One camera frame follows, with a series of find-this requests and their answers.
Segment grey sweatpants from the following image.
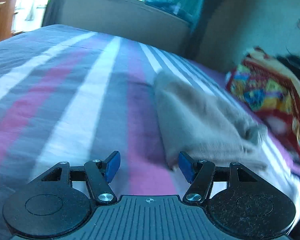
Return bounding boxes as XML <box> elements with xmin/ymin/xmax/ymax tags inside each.
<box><xmin>154</xmin><ymin>71</ymin><xmax>268</xmax><ymax>172</ymax></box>

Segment striped purple bed sheet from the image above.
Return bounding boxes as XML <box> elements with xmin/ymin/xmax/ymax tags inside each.
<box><xmin>0</xmin><ymin>25</ymin><xmax>300</xmax><ymax>239</ymax></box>

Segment white pillow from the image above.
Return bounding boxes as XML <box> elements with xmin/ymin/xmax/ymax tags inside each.
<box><xmin>264</xmin><ymin>116</ymin><xmax>289</xmax><ymax>135</ymax></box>

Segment colourful folded blanket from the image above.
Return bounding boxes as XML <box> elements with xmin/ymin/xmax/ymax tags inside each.
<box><xmin>226</xmin><ymin>47</ymin><xmax>300</xmax><ymax>161</ymax></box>

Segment black garment on pile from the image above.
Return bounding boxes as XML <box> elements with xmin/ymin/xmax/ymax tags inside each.
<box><xmin>276</xmin><ymin>55</ymin><xmax>300</xmax><ymax>80</ymax></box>

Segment dark teal left curtain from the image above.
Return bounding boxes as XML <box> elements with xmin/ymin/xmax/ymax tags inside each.
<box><xmin>42</xmin><ymin>0</ymin><xmax>64</xmax><ymax>27</ymax></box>

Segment dark teal curtain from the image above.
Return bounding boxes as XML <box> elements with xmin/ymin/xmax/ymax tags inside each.
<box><xmin>42</xmin><ymin>0</ymin><xmax>64</xmax><ymax>27</ymax></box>
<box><xmin>184</xmin><ymin>0</ymin><xmax>224</xmax><ymax>60</ymax></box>

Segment dark teal right curtain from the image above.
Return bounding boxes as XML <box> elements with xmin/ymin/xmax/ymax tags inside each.
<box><xmin>184</xmin><ymin>0</ymin><xmax>224</xmax><ymax>60</ymax></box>

